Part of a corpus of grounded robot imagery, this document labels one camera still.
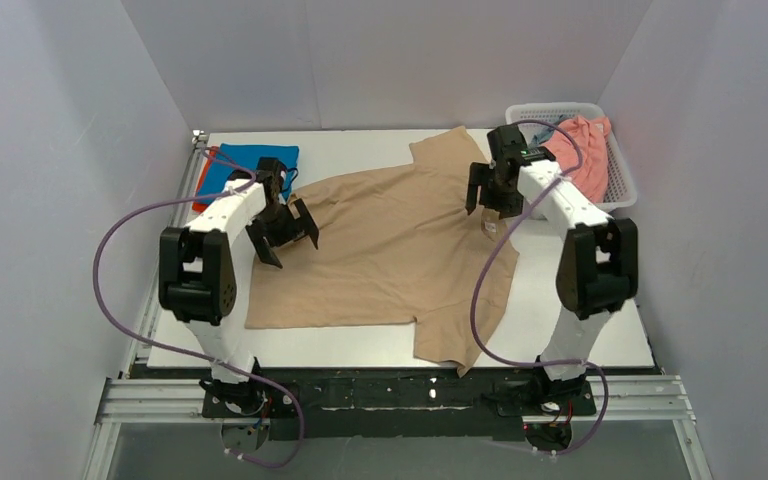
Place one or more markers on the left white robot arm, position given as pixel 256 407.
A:
pixel 197 279

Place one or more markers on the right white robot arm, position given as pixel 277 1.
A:
pixel 598 267

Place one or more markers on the pink t shirt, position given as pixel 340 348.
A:
pixel 590 135

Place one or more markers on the aluminium frame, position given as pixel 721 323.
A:
pixel 156 422

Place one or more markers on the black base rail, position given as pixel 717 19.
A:
pixel 423 402

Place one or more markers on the beige t shirt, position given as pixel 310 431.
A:
pixel 396 246

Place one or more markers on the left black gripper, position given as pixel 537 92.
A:
pixel 284 230

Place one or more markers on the folded blue t shirt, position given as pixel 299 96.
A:
pixel 248 156

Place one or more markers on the grey blue garment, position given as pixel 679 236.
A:
pixel 546 133

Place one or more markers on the white plastic basket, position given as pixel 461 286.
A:
pixel 621 191

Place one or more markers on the folded orange t shirt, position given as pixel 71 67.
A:
pixel 199 207

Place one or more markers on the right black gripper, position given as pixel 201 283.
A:
pixel 490 187

